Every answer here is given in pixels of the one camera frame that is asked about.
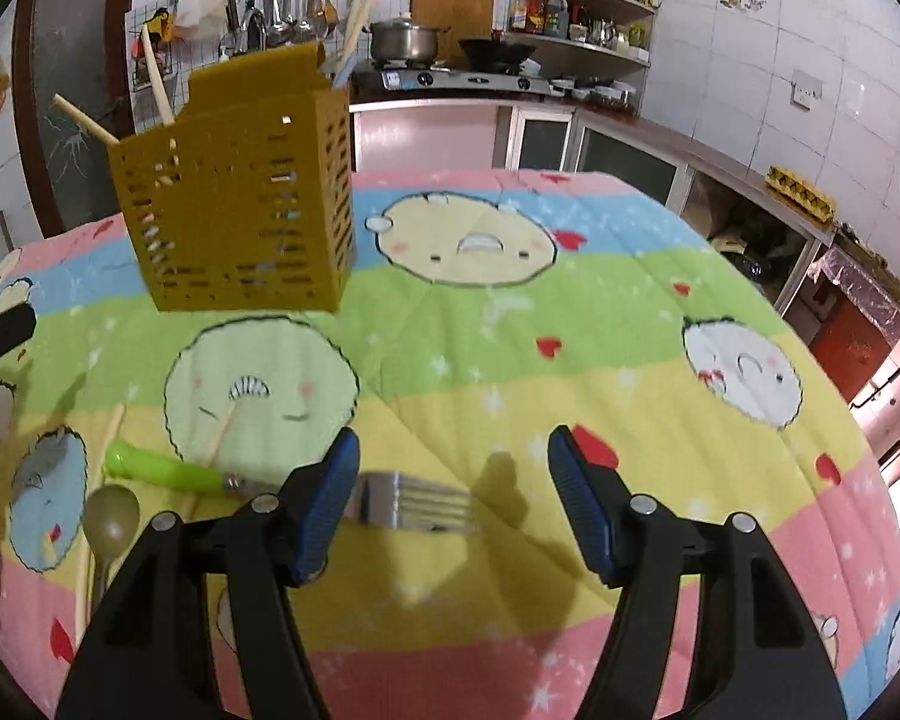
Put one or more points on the white wall socket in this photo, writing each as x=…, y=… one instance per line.
x=806, y=88

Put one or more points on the olive spoon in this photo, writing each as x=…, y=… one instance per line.
x=111, y=517

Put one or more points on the brown frosted glass door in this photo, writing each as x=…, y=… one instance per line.
x=67, y=90

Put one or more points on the dark sauce bottle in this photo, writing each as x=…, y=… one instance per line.
x=556, y=15

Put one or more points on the white hanging cloth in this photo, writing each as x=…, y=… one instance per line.
x=199, y=22

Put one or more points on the row of hanging kitchen utensils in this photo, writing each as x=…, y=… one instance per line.
x=292, y=7

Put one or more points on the yellow slotted utensil holder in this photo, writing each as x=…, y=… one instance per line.
x=232, y=195

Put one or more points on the plastic-covered stand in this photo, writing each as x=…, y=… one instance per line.
x=862, y=330

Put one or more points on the colourful cartoon printed blanket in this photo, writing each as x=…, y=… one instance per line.
x=532, y=360

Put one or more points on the yellow egg carton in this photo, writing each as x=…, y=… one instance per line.
x=799, y=191

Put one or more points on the metal corner shelf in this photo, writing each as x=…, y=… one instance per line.
x=592, y=52

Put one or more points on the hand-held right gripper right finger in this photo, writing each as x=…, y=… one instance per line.
x=581, y=502

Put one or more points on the gas stove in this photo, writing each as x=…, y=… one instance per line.
x=457, y=80

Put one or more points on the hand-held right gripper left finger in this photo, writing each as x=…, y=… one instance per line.
x=322, y=510

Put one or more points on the steel cooking pot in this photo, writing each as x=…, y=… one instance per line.
x=401, y=41

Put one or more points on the metal faucet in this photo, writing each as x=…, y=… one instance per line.
x=253, y=26

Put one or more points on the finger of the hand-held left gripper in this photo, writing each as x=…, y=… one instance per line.
x=4, y=337

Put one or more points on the black wok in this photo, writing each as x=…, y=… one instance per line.
x=495, y=51

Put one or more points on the kitchen counter cabinets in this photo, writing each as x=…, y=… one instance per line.
x=630, y=154

